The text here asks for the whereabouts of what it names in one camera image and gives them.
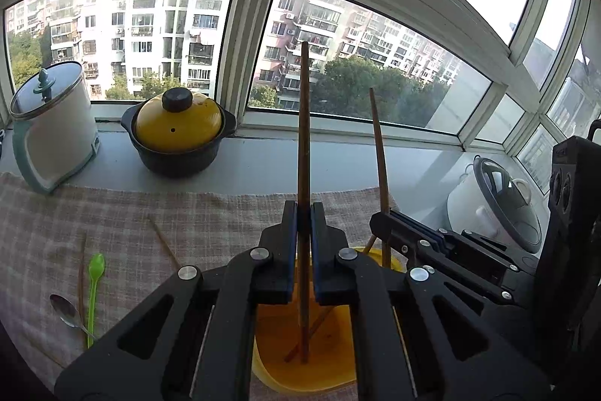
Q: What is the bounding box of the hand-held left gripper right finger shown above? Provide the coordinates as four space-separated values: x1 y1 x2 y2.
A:
310 201 552 401

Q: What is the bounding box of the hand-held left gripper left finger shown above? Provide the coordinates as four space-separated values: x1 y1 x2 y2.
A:
54 200 301 401

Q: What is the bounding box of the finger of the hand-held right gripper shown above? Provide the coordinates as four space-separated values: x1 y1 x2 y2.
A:
387 210 536 284
370 213 508 303

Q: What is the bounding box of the brown wooden chopstick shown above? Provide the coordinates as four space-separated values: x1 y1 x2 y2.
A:
148 217 182 271
368 87 393 268
297 41 311 365
79 234 88 324
284 236 376 362

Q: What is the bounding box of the yellow plastic container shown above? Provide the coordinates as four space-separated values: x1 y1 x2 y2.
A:
251 246 407 395

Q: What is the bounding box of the green plastic spoon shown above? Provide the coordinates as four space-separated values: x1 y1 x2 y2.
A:
86 253 107 348

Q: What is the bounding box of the metal spoon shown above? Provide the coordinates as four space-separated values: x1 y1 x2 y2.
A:
49 294 99 342

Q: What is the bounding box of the white flower-print slow cooker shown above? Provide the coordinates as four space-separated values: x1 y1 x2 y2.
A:
446 154 545 254

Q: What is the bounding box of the slow cooker glass lid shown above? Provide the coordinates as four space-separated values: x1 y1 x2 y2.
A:
473 155 544 254

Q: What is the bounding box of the checked tablecloth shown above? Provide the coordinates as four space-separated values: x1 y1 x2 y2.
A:
0 172 400 401

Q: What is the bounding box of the black casserole pot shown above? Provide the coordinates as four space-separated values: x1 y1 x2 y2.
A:
121 107 238 179

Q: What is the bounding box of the yellow casserole lid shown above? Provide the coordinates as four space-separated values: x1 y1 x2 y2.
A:
134 87 223 154

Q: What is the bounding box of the glass lid teal knob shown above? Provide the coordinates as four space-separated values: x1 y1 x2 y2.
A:
9 62 86 121

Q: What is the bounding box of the white window frame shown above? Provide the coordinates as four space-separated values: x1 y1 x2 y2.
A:
0 0 601 195

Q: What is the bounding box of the white electric pot teal handle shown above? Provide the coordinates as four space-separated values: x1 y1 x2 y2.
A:
9 62 101 195

